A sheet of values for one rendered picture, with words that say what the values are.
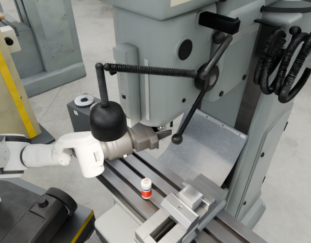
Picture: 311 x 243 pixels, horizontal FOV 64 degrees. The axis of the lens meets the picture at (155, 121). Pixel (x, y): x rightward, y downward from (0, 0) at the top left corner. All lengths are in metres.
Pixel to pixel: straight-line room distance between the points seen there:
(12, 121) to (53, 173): 0.61
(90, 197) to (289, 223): 1.53
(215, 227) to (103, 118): 0.67
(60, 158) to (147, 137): 0.26
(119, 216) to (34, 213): 0.52
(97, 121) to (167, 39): 0.21
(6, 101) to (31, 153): 1.69
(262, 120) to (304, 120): 2.14
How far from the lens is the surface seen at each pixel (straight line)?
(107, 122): 0.46
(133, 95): 0.61
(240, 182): 1.34
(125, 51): 0.55
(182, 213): 0.88
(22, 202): 1.59
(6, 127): 2.62
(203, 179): 1.02
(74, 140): 0.72
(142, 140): 0.74
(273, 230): 2.15
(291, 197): 2.38
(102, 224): 1.13
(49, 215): 1.46
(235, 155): 1.13
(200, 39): 0.60
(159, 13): 0.45
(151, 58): 0.55
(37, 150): 0.83
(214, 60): 0.44
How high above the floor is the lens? 1.78
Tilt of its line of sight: 41 degrees down
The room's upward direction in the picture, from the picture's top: straight up
